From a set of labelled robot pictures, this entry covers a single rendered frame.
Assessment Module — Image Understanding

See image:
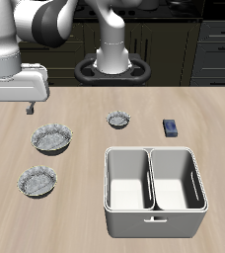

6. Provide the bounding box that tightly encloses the white two-bin basket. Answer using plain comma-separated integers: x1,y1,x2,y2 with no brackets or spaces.
103,146,209,239

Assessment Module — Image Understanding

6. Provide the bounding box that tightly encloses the largest grey fluted bowl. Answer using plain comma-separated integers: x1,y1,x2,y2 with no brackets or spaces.
30,123,74,157

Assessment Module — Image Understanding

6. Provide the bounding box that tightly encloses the smallest grey fluted bowl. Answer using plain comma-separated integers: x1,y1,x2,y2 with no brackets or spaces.
105,110,132,130

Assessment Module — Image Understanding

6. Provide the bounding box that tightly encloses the middle-sized grey fluted bowl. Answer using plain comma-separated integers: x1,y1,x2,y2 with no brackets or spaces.
17,165,58,199

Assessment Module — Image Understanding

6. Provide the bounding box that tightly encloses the small blue box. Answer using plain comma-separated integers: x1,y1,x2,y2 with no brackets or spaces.
162,119,180,138

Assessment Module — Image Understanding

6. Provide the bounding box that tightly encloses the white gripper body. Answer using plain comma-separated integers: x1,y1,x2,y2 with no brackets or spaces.
0,71,51,103

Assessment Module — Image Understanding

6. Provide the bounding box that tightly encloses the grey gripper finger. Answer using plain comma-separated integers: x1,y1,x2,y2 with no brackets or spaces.
25,101,37,116

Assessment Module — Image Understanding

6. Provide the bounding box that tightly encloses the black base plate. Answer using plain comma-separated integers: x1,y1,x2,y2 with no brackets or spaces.
74,52,152,84

